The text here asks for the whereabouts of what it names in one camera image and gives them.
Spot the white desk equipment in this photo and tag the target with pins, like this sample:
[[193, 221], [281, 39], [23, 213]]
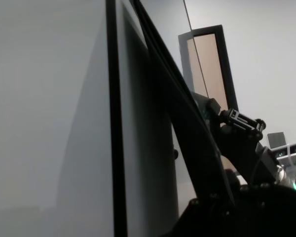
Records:
[[294, 158]]

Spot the black robot poster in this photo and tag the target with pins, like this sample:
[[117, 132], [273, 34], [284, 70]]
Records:
[[187, 123]]

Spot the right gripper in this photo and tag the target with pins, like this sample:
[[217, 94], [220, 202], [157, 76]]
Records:
[[236, 153]]

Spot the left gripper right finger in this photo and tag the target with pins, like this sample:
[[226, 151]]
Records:
[[246, 197]]

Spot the black framed brown door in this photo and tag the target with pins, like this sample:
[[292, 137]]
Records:
[[207, 69]]

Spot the black tape frame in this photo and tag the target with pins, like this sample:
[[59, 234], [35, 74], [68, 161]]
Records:
[[116, 123]]

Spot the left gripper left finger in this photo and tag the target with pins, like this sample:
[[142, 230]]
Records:
[[204, 202]]

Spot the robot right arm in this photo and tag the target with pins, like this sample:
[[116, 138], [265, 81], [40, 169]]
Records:
[[278, 170]]

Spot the grey computer monitor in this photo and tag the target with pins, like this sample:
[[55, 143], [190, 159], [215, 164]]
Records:
[[276, 140]]

